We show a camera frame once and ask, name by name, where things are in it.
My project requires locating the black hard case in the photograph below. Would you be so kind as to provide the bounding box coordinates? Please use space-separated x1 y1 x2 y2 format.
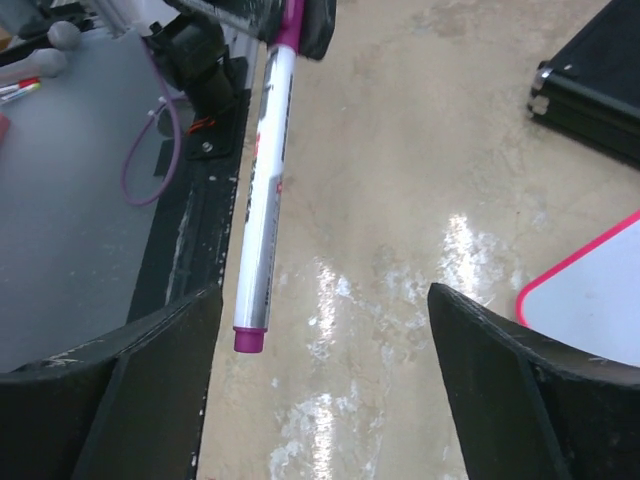
527 0 639 167

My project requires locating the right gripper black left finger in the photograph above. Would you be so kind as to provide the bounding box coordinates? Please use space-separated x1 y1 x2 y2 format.
1 285 222 479

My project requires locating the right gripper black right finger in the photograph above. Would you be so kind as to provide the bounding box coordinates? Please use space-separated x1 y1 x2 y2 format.
428 283 639 479

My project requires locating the whiteboard with pink frame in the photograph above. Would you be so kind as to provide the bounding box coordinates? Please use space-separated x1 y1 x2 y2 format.
516 213 639 366

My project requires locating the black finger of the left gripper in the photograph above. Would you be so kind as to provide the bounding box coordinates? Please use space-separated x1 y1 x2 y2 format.
299 0 336 61
169 0 285 40

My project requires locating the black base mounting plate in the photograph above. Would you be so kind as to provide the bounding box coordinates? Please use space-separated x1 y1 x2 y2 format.
127 57 250 322

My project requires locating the purple capped whiteboard marker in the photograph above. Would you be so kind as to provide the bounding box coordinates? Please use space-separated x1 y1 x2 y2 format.
233 1 304 354

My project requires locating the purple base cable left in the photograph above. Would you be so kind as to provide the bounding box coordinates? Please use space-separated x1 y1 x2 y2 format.
122 47 184 207

